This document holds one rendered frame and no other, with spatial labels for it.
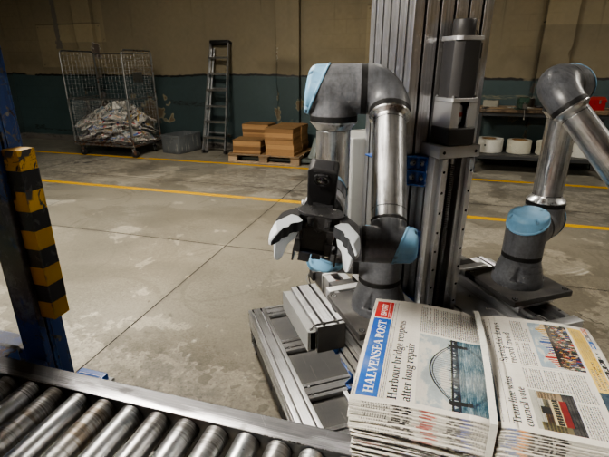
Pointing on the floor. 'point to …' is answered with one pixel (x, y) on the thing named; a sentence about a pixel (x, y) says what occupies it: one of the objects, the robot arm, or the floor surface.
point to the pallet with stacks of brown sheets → (271, 142)
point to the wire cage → (116, 114)
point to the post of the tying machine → (36, 348)
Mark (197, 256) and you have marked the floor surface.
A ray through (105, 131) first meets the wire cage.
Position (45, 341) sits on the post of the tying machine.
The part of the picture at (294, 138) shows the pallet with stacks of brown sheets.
